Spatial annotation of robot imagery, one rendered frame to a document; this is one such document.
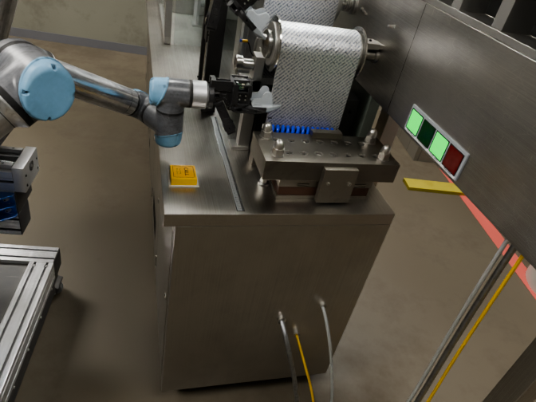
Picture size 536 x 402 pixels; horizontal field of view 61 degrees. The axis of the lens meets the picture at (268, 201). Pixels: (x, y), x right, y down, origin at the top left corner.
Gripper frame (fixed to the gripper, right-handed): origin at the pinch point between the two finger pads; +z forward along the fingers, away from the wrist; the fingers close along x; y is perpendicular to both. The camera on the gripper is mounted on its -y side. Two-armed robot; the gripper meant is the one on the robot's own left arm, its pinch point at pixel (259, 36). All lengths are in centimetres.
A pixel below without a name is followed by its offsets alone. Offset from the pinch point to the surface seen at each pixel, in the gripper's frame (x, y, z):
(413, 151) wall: 155, 25, 219
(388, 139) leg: 8, 10, 64
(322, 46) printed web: -5.0, 11.1, 12.3
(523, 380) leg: -80, -2, 70
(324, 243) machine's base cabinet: -31, -23, 47
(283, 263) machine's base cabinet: -31, -36, 43
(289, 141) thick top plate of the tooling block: -14.6, -12.1, 22.6
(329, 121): -5.5, -0.5, 32.6
